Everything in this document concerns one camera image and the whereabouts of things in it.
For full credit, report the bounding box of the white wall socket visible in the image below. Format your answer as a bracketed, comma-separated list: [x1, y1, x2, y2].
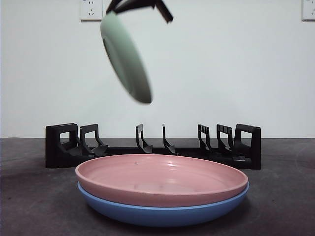
[301, 0, 315, 22]
[79, 0, 104, 22]

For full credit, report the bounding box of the blue round plate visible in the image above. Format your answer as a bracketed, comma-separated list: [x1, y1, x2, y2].
[77, 181, 250, 227]

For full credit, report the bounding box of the pink round plate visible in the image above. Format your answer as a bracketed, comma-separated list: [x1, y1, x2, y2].
[75, 154, 250, 208]

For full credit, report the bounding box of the green round plate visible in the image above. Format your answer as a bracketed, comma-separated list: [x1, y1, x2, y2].
[100, 11, 154, 104]

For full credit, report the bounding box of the black plastic plate rack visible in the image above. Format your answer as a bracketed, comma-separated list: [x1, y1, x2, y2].
[45, 122, 262, 171]

